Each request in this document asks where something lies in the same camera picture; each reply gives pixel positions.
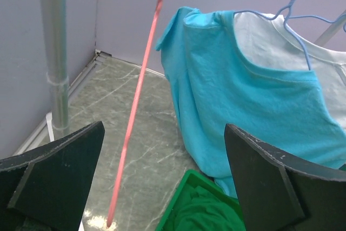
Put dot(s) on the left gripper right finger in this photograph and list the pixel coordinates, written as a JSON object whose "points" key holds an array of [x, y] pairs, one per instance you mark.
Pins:
{"points": [[280, 191]]}

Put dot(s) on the blue wire hanger left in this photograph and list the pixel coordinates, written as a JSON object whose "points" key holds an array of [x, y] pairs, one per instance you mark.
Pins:
{"points": [[324, 38]]}

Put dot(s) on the metal clothes rack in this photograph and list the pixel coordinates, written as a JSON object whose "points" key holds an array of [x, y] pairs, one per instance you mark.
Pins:
{"points": [[54, 28]]}

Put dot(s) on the green plastic tray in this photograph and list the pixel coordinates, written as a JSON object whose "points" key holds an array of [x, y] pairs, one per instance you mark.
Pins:
{"points": [[193, 178]]}

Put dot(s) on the green t shirt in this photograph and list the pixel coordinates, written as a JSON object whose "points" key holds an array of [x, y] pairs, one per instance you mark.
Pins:
{"points": [[199, 209]]}

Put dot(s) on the turquoise t shirt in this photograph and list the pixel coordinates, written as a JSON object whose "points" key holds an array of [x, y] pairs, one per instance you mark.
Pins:
{"points": [[213, 83]]}

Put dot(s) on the pink wire hanger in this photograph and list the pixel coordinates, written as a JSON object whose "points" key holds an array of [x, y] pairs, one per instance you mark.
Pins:
{"points": [[117, 184]]}

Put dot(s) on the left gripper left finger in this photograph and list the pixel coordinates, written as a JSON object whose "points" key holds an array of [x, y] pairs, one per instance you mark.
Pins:
{"points": [[50, 184]]}

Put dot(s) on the white flower print t shirt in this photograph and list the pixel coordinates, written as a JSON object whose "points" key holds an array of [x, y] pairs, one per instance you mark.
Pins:
{"points": [[268, 44]]}

